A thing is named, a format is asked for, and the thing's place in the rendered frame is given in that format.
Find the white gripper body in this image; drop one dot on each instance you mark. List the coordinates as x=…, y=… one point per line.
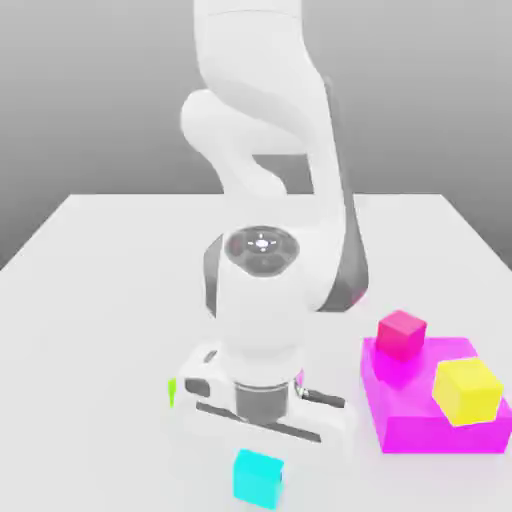
x=332, y=430

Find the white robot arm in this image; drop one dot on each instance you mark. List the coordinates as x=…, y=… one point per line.
x=260, y=312

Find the small cyan cube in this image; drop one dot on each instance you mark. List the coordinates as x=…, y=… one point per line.
x=256, y=480

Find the small crimson cube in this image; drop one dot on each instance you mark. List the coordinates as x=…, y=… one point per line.
x=400, y=334

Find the small yellow cube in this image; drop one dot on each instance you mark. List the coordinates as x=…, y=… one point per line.
x=468, y=392

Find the small green cube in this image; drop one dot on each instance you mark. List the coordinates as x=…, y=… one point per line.
x=172, y=390

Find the large magenta box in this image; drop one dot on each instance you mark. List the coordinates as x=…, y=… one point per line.
x=416, y=432

